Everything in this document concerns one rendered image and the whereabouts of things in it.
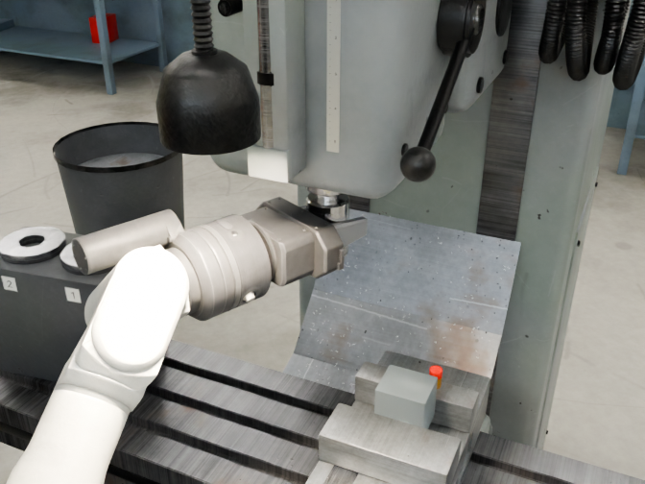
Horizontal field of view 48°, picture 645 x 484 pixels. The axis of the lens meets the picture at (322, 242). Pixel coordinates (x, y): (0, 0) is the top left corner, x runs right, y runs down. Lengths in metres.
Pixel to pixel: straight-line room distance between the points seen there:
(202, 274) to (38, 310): 0.45
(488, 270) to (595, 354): 1.67
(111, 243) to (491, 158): 0.62
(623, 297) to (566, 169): 2.10
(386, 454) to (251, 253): 0.28
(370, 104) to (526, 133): 0.49
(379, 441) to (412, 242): 0.43
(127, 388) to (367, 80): 0.32
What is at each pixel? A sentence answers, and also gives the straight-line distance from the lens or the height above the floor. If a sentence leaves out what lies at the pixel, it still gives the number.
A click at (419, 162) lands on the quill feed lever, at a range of 0.60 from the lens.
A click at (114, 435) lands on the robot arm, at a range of 0.63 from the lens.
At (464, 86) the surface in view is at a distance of 0.80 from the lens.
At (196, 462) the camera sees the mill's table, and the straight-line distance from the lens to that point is 0.98.
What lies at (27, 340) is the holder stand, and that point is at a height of 0.98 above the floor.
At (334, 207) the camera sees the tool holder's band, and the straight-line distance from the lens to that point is 0.76.
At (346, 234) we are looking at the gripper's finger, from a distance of 0.77.
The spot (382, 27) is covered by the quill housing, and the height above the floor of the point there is 1.47.
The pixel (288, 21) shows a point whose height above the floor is 1.48.
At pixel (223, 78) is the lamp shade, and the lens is 0.49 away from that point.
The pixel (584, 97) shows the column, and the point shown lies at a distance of 1.06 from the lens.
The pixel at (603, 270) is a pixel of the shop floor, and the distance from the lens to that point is 3.33.
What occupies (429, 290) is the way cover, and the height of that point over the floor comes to 0.97.
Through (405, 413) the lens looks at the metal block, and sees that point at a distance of 0.86.
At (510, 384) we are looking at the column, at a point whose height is 0.79.
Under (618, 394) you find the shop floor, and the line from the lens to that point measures 2.65.
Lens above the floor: 1.60
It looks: 29 degrees down
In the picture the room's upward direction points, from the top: straight up
